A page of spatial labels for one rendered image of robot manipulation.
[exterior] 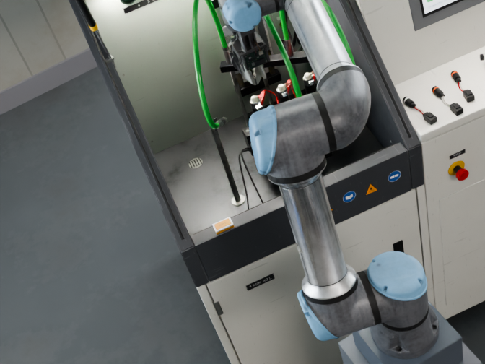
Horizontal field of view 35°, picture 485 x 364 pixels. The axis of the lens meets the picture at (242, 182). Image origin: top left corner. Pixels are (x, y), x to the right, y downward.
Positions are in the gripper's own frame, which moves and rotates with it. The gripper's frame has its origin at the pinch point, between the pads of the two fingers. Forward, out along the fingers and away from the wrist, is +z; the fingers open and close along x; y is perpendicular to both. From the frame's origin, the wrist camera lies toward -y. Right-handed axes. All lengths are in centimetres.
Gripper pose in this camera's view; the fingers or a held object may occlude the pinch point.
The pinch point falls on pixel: (254, 79)
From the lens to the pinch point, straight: 200.0
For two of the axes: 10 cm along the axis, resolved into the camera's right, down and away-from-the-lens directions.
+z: 2.2, 6.7, 7.1
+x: 9.1, -4.0, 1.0
